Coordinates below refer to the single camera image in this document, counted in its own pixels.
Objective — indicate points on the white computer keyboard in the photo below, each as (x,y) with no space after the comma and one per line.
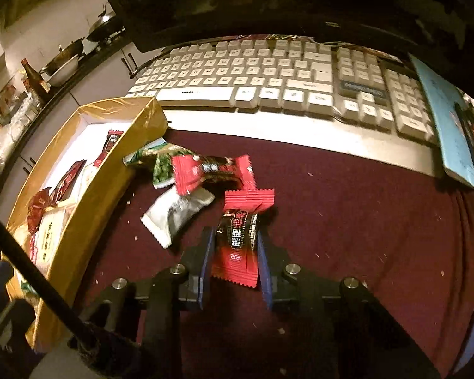
(260,71)

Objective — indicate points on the metal bowl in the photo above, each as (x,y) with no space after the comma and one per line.
(63,75)

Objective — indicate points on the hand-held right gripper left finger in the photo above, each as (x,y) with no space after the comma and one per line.
(203,268)

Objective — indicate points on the grey base cabinets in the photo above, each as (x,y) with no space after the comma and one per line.
(83,87)

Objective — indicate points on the green snack packet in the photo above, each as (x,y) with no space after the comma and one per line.
(158,152)

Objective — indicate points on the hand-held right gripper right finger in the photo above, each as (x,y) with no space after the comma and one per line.
(265,272)

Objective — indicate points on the black wok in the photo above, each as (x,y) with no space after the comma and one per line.
(102,27)

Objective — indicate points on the red black snack packet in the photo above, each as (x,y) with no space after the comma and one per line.
(237,252)

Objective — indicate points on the maroon tablecloth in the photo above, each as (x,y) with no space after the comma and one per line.
(339,213)

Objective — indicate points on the clear plastic bags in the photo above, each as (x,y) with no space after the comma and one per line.
(8,126)

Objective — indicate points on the white snack packet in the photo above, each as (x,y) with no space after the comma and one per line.
(170,213)

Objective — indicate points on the metal cooking pot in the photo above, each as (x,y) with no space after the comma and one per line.
(65,56)

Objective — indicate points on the pile of snack packets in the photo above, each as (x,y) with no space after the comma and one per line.
(69,179)

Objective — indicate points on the dark sauce bottle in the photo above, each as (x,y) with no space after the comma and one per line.
(33,79)

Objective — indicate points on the light blue notebook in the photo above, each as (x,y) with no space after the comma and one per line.
(446,126)

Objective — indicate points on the red snack packet twisted ends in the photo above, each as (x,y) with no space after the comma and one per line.
(193,169)

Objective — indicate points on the golden cardboard box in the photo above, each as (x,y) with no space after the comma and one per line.
(102,205)

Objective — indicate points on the black computer monitor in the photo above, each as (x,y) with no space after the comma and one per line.
(260,0)

